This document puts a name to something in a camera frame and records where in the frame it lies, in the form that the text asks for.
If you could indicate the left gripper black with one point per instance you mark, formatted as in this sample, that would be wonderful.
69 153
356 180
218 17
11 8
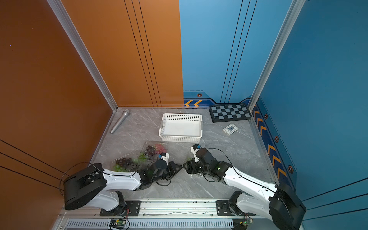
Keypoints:
173 166

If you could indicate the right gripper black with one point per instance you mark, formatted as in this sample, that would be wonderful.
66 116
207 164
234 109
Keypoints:
190 166

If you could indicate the red grape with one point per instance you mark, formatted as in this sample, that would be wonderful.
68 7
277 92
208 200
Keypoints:
160 149

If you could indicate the clear clamshell container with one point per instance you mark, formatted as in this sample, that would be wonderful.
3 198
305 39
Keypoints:
191 157
135 159
152 143

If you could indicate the dark purple grape bunch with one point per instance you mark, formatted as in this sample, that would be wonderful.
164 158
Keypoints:
150 152

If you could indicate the green grape leaf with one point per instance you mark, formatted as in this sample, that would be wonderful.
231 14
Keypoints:
142 157

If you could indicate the black grape bunch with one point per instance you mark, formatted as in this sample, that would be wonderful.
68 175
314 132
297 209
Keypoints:
127 163

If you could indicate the green grape bunch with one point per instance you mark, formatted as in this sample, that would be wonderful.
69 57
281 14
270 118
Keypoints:
119 168

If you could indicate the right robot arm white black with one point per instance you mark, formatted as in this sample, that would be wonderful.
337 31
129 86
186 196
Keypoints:
276 202

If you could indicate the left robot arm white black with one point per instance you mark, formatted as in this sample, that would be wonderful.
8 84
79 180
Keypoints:
101 188

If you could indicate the white perforated plastic basket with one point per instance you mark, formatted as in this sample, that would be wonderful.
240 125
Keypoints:
177 127

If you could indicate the black grey chessboard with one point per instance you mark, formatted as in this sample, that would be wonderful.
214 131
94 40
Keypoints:
229 112

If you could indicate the silver microphone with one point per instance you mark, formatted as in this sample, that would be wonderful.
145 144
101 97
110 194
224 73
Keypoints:
124 115

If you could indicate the right green circuit board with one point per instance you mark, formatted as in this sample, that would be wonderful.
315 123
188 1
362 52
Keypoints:
247 221

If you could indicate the green circuit board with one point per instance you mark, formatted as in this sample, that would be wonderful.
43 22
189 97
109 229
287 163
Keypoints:
247 221
117 224

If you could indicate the left green circuit board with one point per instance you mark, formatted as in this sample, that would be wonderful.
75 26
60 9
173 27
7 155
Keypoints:
117 224

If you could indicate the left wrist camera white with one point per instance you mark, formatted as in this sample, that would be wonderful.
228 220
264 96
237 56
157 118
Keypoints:
164 156

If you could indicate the aluminium rail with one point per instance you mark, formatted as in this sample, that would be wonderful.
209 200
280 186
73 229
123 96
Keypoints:
197 208

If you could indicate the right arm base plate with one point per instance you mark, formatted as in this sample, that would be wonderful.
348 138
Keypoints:
224 209

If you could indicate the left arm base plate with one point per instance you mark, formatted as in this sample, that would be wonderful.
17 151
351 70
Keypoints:
128 209

